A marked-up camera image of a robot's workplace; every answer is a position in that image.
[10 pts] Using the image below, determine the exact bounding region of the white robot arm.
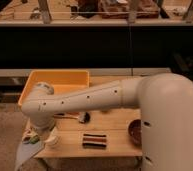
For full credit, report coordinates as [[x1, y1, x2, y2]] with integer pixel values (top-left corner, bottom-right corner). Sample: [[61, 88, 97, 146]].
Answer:
[[21, 73, 193, 171]]

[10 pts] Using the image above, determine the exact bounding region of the white paper cup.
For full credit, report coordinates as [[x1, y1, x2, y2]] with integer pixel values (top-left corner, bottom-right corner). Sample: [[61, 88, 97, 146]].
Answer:
[[45, 128, 59, 146]]

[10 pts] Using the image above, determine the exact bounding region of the grey cloth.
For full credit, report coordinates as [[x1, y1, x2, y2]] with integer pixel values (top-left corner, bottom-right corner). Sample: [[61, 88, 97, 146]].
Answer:
[[14, 141, 44, 171]]

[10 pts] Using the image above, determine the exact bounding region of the striped brown cloth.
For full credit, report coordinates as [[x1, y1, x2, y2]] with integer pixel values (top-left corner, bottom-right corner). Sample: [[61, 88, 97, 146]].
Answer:
[[82, 134, 107, 148]]

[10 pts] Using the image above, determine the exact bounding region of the yellow plastic bin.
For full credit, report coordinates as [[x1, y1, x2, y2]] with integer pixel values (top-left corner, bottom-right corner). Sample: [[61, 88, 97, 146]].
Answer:
[[18, 69, 90, 106]]

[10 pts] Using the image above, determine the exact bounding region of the wooden table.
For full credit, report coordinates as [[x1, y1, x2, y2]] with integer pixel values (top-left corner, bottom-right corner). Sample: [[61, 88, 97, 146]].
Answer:
[[24, 75, 144, 159]]

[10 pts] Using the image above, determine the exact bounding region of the dark red bowl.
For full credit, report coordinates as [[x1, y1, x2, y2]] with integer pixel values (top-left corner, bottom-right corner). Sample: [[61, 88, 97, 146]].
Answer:
[[128, 119, 142, 146]]

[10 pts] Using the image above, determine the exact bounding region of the brush with wooden handle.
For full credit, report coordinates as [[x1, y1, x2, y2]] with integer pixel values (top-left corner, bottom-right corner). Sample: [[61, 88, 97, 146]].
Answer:
[[54, 112, 90, 124]]

